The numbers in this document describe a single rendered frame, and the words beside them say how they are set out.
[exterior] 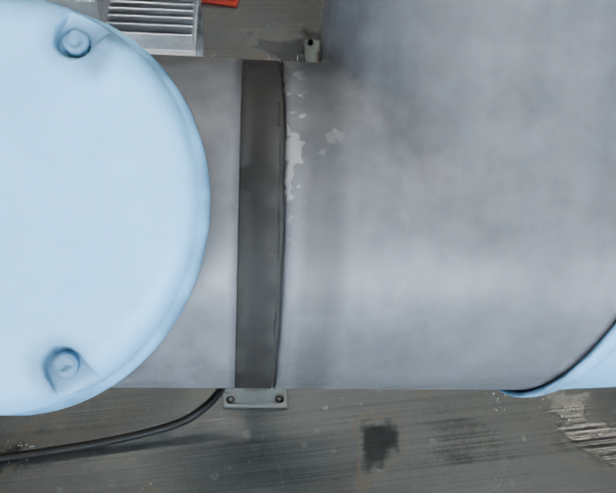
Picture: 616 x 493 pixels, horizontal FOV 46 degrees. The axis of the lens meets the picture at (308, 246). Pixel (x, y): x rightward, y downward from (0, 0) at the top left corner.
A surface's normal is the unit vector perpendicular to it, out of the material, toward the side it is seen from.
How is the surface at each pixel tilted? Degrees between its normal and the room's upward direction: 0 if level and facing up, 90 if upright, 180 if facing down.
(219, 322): 69
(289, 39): 0
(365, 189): 24
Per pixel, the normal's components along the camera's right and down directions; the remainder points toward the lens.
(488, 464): 0.08, -0.58
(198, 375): 0.03, 0.85
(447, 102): -0.40, 0.13
